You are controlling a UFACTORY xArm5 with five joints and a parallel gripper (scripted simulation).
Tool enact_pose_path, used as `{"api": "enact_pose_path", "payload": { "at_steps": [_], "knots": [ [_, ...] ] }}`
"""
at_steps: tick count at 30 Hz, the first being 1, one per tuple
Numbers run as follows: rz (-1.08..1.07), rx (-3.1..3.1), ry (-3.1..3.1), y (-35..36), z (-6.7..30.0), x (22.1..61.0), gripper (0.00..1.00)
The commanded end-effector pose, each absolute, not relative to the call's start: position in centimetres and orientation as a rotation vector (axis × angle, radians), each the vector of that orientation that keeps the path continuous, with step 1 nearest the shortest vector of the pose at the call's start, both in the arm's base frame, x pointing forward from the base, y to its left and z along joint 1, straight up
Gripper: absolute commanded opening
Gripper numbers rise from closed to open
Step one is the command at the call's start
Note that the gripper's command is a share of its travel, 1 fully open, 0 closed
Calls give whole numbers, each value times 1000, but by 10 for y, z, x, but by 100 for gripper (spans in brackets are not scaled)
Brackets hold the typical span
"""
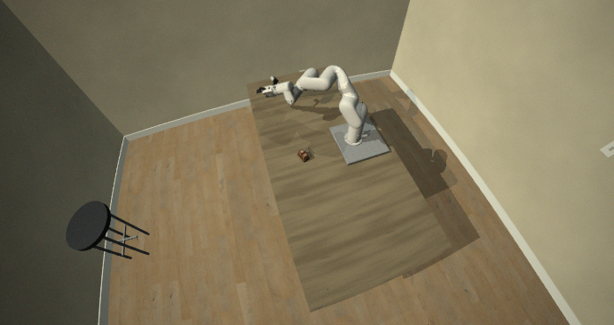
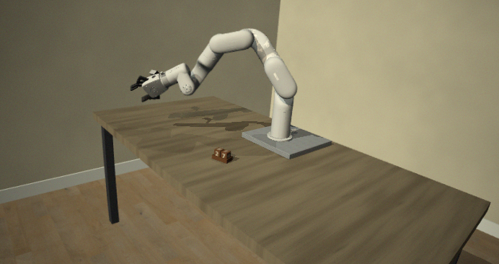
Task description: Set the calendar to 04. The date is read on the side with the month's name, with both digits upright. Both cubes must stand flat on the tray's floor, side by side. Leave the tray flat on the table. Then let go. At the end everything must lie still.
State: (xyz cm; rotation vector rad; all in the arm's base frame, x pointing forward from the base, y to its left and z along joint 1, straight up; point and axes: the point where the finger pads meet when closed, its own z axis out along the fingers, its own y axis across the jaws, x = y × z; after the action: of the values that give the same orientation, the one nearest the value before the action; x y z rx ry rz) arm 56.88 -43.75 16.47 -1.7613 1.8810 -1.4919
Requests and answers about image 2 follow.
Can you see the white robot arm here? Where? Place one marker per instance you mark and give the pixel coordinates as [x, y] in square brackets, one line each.
[275, 69]

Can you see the brown number cube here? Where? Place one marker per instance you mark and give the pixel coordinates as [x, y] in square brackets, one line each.
[217, 152]
[225, 154]

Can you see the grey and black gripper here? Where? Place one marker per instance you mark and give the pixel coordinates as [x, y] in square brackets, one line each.
[153, 86]

